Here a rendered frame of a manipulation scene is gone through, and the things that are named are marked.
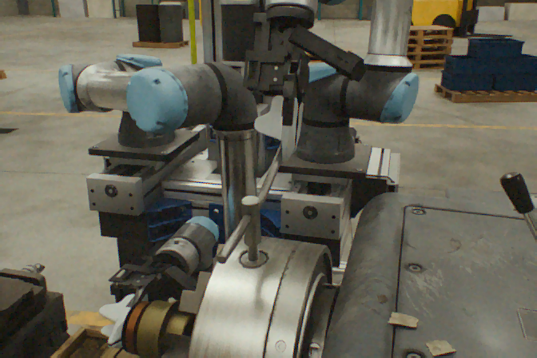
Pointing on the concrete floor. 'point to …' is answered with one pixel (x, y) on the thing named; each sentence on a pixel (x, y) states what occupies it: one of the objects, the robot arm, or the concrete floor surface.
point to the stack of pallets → (417, 53)
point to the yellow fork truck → (466, 5)
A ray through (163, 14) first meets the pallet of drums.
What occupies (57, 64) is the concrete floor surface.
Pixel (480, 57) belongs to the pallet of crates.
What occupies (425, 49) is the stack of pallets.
